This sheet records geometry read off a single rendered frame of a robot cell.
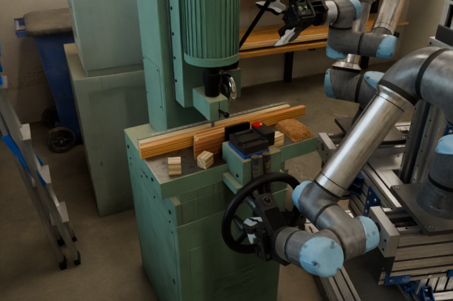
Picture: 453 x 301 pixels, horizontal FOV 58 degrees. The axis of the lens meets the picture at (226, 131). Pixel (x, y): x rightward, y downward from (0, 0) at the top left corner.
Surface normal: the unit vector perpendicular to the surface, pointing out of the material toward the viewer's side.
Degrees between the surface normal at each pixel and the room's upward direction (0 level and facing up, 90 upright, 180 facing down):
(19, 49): 90
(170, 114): 90
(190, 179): 90
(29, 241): 0
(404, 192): 0
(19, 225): 0
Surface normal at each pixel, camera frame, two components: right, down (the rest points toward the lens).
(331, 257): 0.39, -0.04
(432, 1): -0.92, 0.19
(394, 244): 0.14, 0.48
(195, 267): 0.47, 0.43
